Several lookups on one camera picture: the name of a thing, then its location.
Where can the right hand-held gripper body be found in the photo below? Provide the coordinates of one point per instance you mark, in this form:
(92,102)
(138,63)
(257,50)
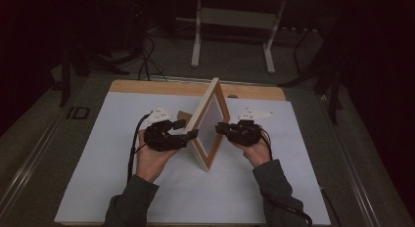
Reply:
(244,132)

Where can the white metal desk frame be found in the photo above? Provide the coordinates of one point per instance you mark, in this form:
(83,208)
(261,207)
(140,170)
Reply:
(195,41)

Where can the white table mat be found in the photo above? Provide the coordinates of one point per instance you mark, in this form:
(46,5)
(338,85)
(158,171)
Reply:
(107,155)

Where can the black metal stand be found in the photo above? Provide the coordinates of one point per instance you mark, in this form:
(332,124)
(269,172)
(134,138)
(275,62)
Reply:
(333,90)
(65,77)

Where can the wooden picture frame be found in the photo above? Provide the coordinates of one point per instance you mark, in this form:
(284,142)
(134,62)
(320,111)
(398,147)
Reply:
(210,126)

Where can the person's right hand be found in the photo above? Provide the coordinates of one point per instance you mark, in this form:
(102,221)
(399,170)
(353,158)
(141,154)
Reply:
(254,153)

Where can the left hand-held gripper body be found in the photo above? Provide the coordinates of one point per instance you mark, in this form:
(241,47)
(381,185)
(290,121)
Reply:
(163,139)

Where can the dark round table grommet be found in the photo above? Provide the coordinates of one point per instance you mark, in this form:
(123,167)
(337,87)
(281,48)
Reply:
(233,96)

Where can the person's left hand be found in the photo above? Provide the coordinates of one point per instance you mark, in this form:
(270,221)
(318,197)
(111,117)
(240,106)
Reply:
(153,165)

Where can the metal floor rail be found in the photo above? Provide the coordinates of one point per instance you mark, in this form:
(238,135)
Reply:
(26,170)
(182,79)
(350,161)

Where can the black rectangular floor plate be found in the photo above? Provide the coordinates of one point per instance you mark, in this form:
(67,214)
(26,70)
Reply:
(69,113)

